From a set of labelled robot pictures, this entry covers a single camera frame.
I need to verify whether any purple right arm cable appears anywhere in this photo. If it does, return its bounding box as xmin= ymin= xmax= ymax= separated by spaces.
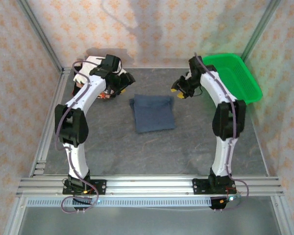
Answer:
xmin=193 ymin=52 xmax=250 ymax=211

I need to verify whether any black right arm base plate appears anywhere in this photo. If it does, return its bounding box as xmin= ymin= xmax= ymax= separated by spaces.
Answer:
xmin=192 ymin=178 xmax=236 ymax=195

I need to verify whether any green plastic basket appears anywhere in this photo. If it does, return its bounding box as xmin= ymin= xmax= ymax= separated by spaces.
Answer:
xmin=202 ymin=53 xmax=264 ymax=106

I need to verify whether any aluminium table side rail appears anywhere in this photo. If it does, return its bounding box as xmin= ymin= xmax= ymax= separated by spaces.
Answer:
xmin=246 ymin=105 xmax=270 ymax=177
xmin=28 ymin=68 xmax=71 ymax=177

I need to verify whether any grey slotted cable duct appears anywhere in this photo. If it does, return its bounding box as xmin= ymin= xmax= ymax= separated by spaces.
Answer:
xmin=26 ymin=197 xmax=213 ymax=208

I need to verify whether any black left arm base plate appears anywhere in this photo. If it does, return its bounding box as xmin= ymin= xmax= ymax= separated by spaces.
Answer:
xmin=62 ymin=179 xmax=106 ymax=195

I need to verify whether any aluminium frame post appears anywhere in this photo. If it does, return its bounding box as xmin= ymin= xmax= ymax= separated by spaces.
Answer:
xmin=16 ymin=0 xmax=64 ymax=71
xmin=242 ymin=0 xmax=281 ymax=62

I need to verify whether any aluminium mounting rail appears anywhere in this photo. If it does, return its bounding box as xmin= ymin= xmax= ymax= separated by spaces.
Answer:
xmin=16 ymin=175 xmax=284 ymax=198

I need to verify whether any black electronics mount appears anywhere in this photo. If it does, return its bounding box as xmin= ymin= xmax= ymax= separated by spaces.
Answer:
xmin=209 ymin=195 xmax=236 ymax=211

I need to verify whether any blue t-shirt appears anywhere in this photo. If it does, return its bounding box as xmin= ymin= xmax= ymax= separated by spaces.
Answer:
xmin=129 ymin=94 xmax=177 ymax=134

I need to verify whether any black folded t-shirt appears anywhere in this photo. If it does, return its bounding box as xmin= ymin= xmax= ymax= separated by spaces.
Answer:
xmin=72 ymin=82 xmax=85 ymax=97

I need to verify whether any pile of folded clothes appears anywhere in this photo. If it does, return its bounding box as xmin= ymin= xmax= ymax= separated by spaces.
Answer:
xmin=73 ymin=55 xmax=128 ymax=85

